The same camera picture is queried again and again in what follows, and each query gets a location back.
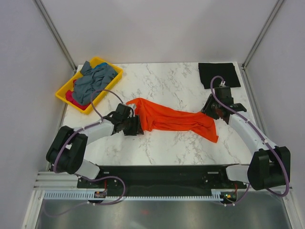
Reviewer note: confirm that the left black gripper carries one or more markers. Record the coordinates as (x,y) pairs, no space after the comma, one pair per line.
(137,129)

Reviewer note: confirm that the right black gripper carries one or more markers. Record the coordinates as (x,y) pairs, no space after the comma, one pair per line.
(207,108)

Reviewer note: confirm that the orange t shirt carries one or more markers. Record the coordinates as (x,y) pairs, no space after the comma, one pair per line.
(158,117)

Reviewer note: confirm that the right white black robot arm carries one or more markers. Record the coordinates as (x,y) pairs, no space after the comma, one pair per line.
(270,164)

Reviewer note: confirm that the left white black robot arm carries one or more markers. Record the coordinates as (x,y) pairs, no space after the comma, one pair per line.
(67,150)

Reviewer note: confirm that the folded black t shirt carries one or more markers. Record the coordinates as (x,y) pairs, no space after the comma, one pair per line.
(207,71)

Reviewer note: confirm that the grey t shirt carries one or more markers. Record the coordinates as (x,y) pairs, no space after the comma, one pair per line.
(97,78)

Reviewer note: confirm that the teal blue t shirt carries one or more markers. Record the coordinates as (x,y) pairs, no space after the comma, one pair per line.
(100,65)

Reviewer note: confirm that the pink red t shirt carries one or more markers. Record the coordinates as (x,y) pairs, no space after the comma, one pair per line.
(78,95)

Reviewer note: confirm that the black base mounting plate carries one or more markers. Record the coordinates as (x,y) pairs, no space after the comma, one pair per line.
(187,179)

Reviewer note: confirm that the yellow plastic bin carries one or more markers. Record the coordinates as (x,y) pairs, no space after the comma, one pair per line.
(97,95)

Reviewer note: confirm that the white slotted cable duct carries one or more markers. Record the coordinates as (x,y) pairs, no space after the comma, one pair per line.
(98,194)

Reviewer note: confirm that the aluminium extrusion rail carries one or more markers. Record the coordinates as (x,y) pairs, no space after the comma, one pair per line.
(55,181)

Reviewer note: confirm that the right aluminium frame post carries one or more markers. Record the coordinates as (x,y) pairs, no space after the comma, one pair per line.
(273,14)

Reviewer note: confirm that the aluminium frame post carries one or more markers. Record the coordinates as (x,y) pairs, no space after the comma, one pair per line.
(273,14)
(56,35)

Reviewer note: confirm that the left aluminium frame post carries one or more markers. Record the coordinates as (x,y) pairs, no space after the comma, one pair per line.
(56,35)

